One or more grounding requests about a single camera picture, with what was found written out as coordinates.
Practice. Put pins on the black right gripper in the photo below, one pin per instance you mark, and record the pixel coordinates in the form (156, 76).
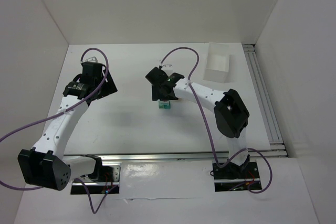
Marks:
(163, 93)

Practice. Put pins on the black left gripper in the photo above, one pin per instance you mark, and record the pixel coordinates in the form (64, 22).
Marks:
(105, 85)

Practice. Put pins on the white plastic bin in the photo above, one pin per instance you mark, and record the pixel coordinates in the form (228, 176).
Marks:
(217, 63)

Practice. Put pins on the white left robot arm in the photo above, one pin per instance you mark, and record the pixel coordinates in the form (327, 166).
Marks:
(44, 165)

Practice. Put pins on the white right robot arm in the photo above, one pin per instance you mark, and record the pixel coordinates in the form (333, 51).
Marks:
(231, 114)

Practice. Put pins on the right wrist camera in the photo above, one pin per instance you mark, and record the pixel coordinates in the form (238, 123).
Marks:
(167, 68)

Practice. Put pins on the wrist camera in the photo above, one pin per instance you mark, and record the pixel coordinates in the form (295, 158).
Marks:
(92, 59)
(167, 68)

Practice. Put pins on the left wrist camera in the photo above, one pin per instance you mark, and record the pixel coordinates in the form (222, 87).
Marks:
(92, 59)

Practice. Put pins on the aluminium front rail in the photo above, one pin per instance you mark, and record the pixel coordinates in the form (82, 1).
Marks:
(180, 156)

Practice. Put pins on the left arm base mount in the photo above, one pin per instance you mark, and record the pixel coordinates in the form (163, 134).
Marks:
(108, 180)

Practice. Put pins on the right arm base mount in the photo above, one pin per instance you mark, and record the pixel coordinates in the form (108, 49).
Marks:
(228, 180)

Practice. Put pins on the aluminium side rail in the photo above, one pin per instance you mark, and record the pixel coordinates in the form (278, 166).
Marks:
(269, 118)

